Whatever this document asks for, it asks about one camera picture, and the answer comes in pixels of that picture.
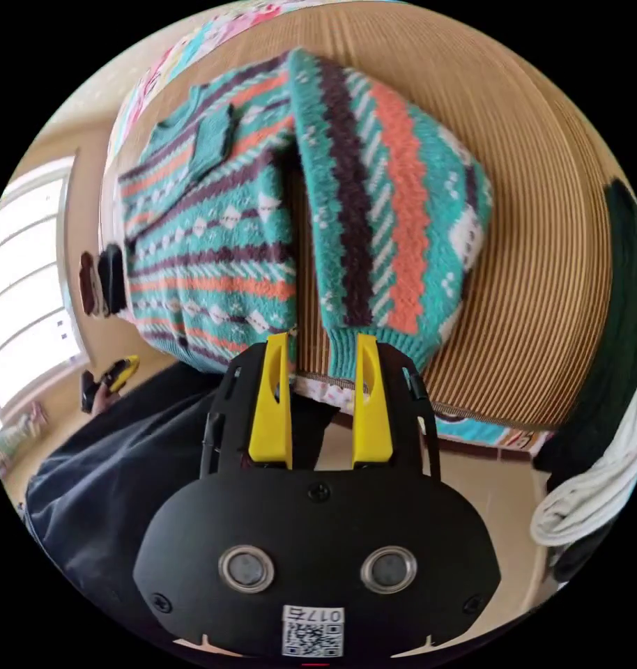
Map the teal patterned knit sweater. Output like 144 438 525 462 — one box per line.
117 47 495 385

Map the pile of green and white clothes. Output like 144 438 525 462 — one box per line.
530 177 637 587

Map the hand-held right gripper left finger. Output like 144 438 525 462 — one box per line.
248 332 294 468

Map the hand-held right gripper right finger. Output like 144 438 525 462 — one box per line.
351 333 393 470

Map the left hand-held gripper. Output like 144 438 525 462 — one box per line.
80 355 141 415

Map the window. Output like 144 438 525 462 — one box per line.
0 156 91 422

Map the person's left hand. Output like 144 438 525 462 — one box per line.
93 387 122 417

